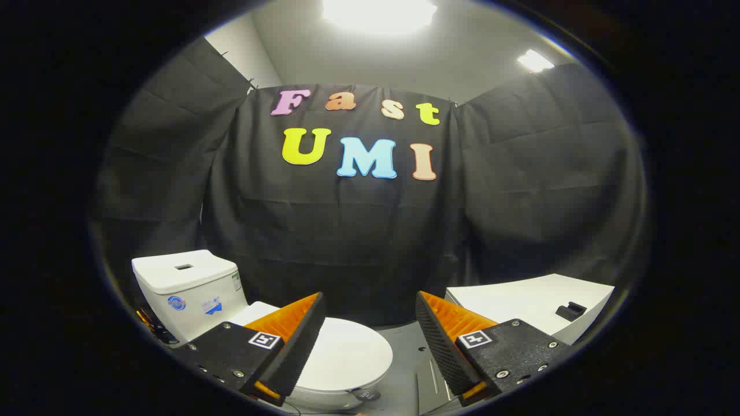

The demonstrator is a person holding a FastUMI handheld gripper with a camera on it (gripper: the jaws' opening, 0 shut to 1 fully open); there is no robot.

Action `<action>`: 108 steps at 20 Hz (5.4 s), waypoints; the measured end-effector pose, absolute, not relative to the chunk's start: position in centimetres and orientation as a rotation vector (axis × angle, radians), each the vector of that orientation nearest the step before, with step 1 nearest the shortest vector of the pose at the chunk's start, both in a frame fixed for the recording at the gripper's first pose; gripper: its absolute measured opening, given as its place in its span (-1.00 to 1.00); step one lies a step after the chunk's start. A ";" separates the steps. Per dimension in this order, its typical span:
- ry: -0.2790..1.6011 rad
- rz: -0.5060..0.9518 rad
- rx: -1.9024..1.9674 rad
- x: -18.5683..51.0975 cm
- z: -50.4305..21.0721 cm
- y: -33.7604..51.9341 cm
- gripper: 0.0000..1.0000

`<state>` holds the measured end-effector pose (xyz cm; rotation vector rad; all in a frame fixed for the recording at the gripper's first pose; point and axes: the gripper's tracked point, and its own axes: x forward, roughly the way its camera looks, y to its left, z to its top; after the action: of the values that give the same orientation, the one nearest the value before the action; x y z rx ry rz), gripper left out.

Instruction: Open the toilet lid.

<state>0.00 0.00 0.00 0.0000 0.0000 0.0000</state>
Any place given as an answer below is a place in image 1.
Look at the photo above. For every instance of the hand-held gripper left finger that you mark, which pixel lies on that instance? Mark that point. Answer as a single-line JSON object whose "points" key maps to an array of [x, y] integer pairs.
{"points": [[300, 352]]}

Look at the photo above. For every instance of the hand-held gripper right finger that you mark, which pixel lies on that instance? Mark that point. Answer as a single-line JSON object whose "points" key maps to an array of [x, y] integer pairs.
{"points": [[439, 352]]}

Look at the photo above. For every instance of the white toilet lid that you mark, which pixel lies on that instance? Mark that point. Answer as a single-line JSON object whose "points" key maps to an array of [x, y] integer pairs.
{"points": [[352, 352]]}

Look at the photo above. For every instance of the white toilet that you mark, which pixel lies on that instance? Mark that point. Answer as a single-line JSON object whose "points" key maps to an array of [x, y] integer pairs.
{"points": [[185, 289]]}

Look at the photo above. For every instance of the white drawer cabinet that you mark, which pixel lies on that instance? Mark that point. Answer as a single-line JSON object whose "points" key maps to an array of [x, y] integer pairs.
{"points": [[520, 300]]}

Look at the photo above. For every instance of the black backdrop cloth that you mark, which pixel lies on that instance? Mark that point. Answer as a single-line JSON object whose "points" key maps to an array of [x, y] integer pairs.
{"points": [[347, 231]]}

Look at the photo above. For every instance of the small ceiling light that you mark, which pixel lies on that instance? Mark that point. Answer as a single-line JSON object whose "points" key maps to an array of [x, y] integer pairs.
{"points": [[535, 60]]}

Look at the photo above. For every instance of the large ceiling light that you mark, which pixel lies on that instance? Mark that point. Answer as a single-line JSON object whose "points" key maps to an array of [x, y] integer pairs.
{"points": [[378, 14]]}

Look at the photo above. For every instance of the black bracket on cabinet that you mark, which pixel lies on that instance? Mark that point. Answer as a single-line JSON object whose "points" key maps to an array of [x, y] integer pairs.
{"points": [[571, 312]]}

